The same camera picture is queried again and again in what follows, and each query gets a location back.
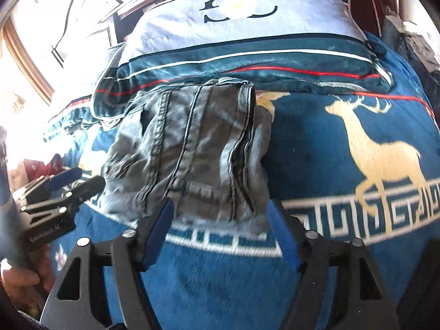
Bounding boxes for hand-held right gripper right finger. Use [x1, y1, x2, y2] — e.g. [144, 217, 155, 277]
[266, 199, 402, 330]

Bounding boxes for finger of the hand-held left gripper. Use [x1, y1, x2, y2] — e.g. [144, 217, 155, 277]
[14, 167, 84, 203]
[21, 175, 106, 216]

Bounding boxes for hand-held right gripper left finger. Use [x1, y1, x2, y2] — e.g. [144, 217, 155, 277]
[45, 197, 176, 330]

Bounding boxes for grey denim pants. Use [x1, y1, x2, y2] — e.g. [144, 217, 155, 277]
[101, 76, 276, 223]

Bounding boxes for person's left hand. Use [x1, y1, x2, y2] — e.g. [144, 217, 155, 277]
[0, 247, 56, 295]

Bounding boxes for red cloth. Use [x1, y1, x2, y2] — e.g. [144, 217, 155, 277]
[10, 154, 64, 187]

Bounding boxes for blue deer printed blanket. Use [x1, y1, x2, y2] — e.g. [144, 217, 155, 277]
[47, 32, 440, 330]

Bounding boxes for grey teal striped pillow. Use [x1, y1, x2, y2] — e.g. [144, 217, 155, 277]
[44, 44, 129, 135]
[90, 0, 395, 119]

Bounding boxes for pile of dark clothes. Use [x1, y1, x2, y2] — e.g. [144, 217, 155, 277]
[379, 6, 440, 112]

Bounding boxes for wooden window frame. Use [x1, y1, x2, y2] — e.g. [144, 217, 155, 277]
[0, 16, 56, 102]

